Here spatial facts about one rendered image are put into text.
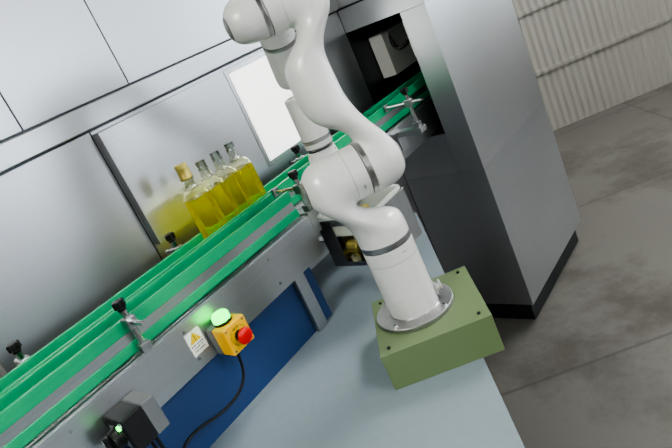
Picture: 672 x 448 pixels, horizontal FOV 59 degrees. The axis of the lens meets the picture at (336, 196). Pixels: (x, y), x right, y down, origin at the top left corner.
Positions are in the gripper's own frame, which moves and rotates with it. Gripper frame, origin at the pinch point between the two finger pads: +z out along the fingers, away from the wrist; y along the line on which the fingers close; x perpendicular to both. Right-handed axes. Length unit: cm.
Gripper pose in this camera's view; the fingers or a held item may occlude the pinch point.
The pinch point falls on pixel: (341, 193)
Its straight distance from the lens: 174.4
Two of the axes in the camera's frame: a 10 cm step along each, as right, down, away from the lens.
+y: -5.4, 4.8, -6.9
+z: 3.9, 8.7, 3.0
